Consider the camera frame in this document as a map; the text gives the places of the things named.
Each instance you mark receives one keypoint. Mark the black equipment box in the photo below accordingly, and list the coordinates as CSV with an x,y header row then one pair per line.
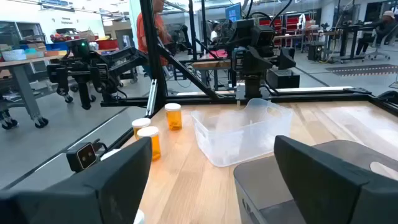
x,y
283,79

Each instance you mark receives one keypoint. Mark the white woven basket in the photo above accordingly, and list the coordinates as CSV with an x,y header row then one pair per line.
x,y
14,55

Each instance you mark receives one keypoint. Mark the small black table-level camera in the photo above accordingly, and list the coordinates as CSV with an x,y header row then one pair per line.
x,y
81,157

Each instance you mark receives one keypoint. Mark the standing person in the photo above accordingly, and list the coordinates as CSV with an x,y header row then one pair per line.
x,y
143,34

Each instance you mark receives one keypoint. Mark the wooden workbench top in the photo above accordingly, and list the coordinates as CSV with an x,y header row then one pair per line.
x,y
211,64

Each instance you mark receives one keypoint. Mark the black robot arms on cart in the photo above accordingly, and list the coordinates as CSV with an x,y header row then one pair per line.
x,y
93,67

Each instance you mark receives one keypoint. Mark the seated person at black desk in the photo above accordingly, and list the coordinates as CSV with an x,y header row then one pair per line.
x,y
384,28

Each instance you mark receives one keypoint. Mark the grey translucent plastic bin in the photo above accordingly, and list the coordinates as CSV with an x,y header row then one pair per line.
x,y
258,180

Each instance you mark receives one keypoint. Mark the orange medicine bottle white cap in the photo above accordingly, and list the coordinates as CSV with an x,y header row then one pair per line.
x,y
155,143
140,123
173,119

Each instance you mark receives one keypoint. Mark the seated person near monitor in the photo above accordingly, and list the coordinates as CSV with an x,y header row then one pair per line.
x,y
214,35

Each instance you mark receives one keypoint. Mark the office chair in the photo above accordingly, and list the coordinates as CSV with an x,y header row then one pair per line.
x,y
377,53

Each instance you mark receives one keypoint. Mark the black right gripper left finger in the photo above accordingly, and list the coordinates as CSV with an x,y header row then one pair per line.
x,y
77,202

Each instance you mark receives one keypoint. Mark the red storage bin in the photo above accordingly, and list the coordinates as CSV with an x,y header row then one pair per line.
x,y
107,44

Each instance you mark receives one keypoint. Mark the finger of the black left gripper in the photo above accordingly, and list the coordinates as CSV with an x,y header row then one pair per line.
x,y
286,58
256,62

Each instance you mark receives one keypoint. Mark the grey table with castors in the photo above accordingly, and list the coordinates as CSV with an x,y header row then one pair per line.
x,y
21,81

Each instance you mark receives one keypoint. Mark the red shelf bins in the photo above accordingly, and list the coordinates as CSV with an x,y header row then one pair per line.
x,y
280,22

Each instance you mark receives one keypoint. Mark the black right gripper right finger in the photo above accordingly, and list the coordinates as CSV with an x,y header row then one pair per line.
x,y
335,199

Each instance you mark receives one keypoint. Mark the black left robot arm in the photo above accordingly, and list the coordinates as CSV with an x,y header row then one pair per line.
x,y
253,87

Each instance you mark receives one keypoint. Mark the black standing desk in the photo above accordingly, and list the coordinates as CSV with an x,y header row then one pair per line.
x,y
354,39

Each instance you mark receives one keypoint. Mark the blue computer monitor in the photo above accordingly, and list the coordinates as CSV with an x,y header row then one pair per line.
x,y
233,12

